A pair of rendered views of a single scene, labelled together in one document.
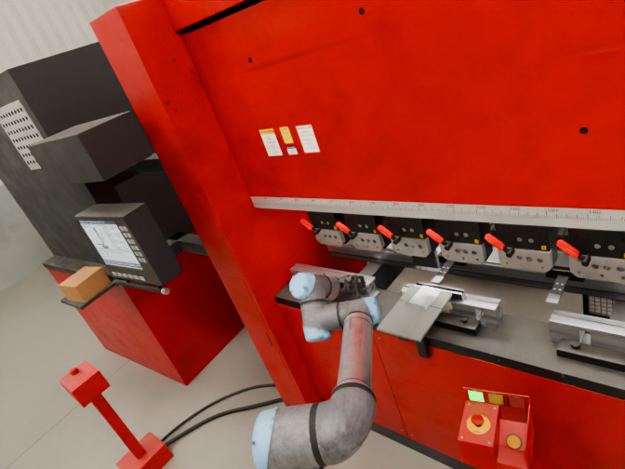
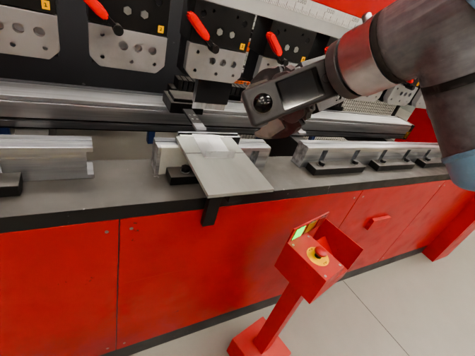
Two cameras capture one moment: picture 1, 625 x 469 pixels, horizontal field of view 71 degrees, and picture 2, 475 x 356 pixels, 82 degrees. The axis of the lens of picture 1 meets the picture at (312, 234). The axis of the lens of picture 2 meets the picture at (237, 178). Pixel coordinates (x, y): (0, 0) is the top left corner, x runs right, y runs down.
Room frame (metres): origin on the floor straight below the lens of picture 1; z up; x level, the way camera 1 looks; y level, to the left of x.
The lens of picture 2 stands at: (1.18, 0.36, 1.37)
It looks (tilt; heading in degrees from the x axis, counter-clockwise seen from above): 33 degrees down; 275
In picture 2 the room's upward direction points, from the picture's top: 18 degrees clockwise
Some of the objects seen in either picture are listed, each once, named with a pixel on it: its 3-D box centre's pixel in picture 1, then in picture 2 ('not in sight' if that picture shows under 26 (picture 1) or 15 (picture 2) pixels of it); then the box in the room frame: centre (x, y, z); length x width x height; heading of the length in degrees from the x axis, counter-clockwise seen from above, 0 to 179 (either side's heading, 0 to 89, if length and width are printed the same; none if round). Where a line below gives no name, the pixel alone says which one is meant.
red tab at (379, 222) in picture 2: not in sight; (378, 222); (0.51, -0.92, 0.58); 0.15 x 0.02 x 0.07; 41
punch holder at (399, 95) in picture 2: not in sight; (399, 80); (0.80, -0.87, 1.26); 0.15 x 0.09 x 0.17; 41
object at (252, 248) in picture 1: (279, 217); not in sight; (2.24, 0.14, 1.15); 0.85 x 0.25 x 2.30; 131
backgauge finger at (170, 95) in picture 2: (448, 262); (189, 109); (1.49, -0.48, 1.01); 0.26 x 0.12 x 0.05; 131
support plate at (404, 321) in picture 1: (415, 311); (221, 162); (1.29, -0.26, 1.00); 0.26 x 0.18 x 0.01; 131
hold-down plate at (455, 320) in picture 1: (440, 319); (214, 174); (1.32, -0.35, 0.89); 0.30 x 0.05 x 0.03; 41
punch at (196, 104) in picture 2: (425, 260); (211, 93); (1.39, -0.37, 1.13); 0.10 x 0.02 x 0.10; 41
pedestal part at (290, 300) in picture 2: not in sight; (282, 313); (0.91, -0.33, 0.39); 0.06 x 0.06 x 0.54; 54
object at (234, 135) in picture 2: (438, 290); (209, 138); (1.37, -0.38, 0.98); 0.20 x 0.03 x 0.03; 41
